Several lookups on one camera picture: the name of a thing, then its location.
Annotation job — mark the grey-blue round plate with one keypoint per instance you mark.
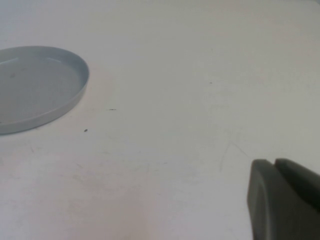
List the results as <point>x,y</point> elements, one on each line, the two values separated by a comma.
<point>37,87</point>

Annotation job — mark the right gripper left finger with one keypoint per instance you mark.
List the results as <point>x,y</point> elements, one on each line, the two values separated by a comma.
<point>275,205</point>

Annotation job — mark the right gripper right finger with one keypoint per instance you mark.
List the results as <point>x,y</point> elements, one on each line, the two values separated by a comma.
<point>300,180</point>

